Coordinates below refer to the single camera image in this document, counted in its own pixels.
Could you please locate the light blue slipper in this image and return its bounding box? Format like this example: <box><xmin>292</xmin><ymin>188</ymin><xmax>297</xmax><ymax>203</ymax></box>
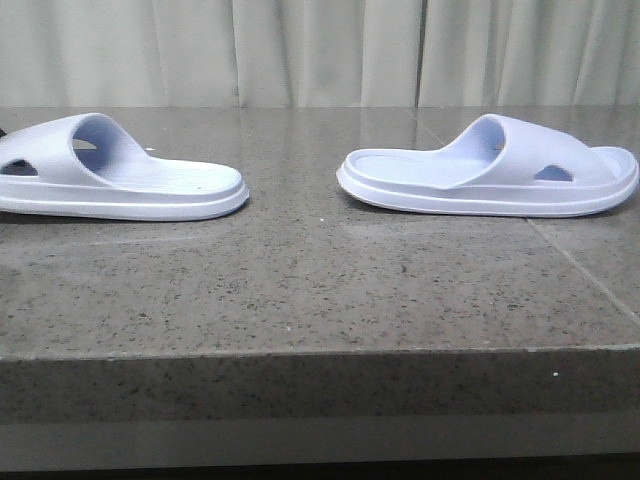
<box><xmin>1</xmin><ymin>113</ymin><xmax>249</xmax><ymax>221</ymax></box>
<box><xmin>336</xmin><ymin>114</ymin><xmax>639</xmax><ymax>217</ymax></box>

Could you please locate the pale beige curtain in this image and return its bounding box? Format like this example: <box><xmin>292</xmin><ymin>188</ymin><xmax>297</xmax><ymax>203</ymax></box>
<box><xmin>1</xmin><ymin>1</ymin><xmax>639</xmax><ymax>107</ymax></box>

